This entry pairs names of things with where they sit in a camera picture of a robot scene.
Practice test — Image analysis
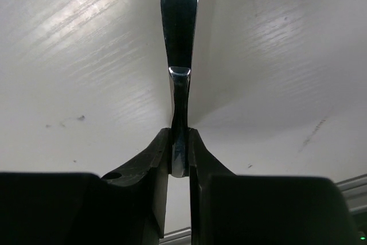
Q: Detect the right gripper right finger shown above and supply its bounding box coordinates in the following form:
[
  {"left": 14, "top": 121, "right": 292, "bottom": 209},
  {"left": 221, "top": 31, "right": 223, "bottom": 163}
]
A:
[{"left": 188, "top": 129, "right": 361, "bottom": 244}]

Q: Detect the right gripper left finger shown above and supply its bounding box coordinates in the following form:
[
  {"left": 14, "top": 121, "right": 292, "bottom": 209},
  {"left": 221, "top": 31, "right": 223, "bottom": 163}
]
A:
[{"left": 1, "top": 128, "right": 171, "bottom": 244}]

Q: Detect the steel knife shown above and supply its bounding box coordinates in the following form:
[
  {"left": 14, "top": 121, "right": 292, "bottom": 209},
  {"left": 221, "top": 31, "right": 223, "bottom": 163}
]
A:
[{"left": 160, "top": 0, "right": 198, "bottom": 178}]

